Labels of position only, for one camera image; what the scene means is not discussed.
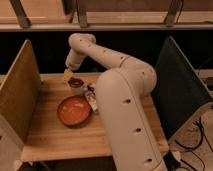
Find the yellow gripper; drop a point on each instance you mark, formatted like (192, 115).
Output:
(68, 74)

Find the dark red pepper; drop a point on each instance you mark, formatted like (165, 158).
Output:
(75, 82)

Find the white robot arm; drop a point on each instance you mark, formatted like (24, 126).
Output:
(119, 91)

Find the white ceramic cup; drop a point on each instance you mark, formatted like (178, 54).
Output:
(77, 91)

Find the white labelled bottle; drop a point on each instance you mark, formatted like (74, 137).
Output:
(91, 99)

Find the orange bowl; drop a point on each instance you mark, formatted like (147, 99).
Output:
(73, 110)

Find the left wooden side panel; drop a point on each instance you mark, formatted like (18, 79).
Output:
(19, 90)

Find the dark right side panel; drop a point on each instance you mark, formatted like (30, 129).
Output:
(180, 96)

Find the wooden shelf rail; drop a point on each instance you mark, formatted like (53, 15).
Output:
(101, 15)

